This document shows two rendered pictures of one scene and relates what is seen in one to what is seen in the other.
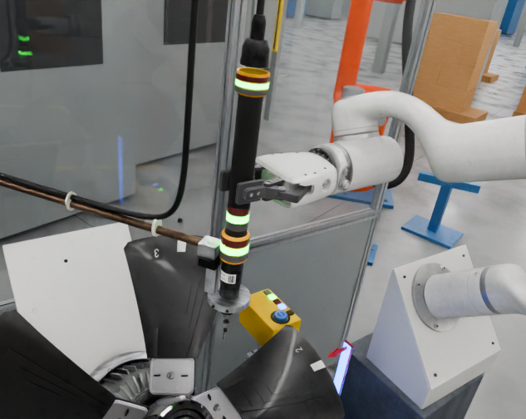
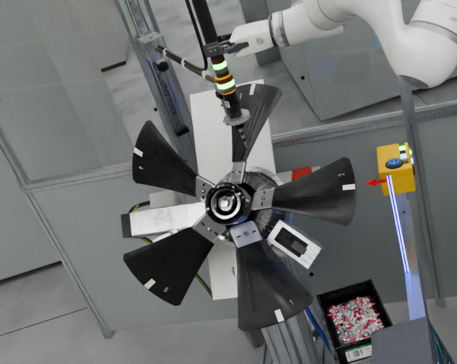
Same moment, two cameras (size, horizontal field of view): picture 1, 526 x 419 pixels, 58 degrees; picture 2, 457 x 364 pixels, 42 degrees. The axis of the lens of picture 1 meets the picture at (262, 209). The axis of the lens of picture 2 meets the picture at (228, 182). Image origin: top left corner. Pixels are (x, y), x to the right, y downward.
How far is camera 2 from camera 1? 118 cm
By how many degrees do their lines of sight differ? 51
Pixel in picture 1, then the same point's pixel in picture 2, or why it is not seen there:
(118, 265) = not seen: hidden behind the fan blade
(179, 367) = (240, 167)
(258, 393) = (292, 195)
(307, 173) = (243, 35)
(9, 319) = (148, 124)
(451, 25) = not seen: outside the picture
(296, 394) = (317, 200)
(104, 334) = not seen: hidden behind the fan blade
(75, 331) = (222, 149)
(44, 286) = (208, 120)
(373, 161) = (304, 20)
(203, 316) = (252, 136)
